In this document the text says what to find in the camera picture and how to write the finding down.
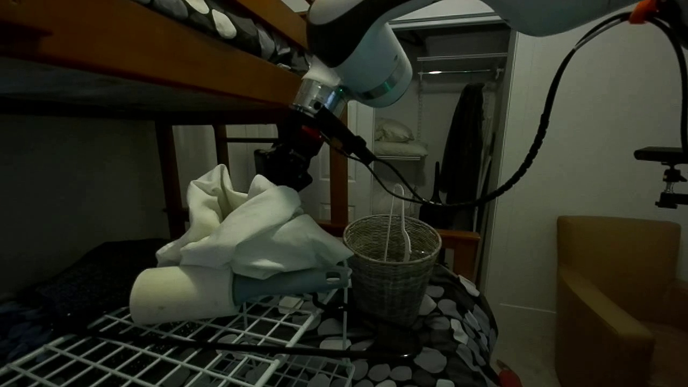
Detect pebble-print mattress cover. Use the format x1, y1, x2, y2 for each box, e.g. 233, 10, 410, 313
134, 0, 313, 75

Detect dark blanket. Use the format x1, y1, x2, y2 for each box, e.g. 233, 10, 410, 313
0, 238, 174, 371

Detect wicker basket with white handle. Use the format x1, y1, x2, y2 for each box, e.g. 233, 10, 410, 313
343, 184, 443, 326

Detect white towel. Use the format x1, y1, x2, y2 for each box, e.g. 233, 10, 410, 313
155, 164, 355, 281

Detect white and grey hair dryer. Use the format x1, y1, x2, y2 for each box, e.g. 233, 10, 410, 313
129, 264, 353, 326

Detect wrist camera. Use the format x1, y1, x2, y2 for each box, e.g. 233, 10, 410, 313
313, 107, 377, 166

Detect dark hanging coat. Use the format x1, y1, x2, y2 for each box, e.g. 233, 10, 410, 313
439, 82, 488, 206

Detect white wire rack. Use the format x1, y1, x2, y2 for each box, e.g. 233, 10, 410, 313
0, 262, 356, 387

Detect wooden bunk bed frame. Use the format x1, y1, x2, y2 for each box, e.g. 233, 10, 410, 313
0, 0, 482, 281

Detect brown armchair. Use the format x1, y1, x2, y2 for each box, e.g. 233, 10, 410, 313
555, 215, 688, 387

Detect stack of pillows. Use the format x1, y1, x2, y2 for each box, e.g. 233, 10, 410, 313
374, 118, 429, 159

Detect pebble-print bedspread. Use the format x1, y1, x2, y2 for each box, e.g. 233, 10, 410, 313
279, 262, 499, 387

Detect white closet wire shelf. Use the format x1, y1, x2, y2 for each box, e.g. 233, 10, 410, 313
417, 52, 508, 77

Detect red object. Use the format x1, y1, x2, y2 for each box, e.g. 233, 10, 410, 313
496, 359, 523, 387

